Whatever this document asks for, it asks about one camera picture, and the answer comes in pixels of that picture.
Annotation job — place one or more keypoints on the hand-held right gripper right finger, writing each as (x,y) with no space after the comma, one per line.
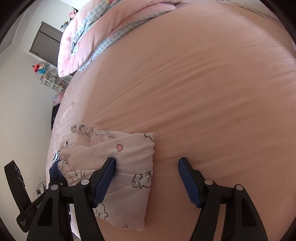
(187,183)

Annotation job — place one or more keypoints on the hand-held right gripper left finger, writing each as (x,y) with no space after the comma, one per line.
(105,183)

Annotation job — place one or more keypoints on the pink printed pajama pants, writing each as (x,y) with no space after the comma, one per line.
(129,157)

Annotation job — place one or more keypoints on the navy shorts with white stripes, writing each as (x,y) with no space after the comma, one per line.
(54,172)

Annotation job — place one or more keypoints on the black bag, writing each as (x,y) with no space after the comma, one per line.
(55,115)

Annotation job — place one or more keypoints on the bed with pink sheet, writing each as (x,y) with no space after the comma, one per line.
(196,92)

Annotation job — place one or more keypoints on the pink bag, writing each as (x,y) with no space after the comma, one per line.
(59,98)

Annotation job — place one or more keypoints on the white shelf rack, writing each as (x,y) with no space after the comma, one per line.
(52,81)

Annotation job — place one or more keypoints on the grey door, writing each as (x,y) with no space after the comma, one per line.
(46,44)

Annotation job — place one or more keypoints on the pink and blue checked duvet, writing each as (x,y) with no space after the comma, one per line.
(87,34)

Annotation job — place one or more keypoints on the pink doll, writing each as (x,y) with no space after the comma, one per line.
(71,14)

